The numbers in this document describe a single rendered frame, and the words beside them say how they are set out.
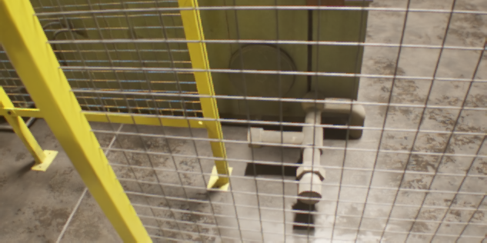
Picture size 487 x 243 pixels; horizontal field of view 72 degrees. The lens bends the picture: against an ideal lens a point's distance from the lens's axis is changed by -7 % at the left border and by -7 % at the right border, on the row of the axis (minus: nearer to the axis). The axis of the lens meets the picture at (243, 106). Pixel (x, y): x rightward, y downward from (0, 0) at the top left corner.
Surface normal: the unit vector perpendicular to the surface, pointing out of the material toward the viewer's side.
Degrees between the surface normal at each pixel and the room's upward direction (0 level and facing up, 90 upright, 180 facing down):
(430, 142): 0
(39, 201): 0
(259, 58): 88
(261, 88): 92
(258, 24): 90
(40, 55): 90
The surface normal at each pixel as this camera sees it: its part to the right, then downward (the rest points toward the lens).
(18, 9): 0.98, 0.05
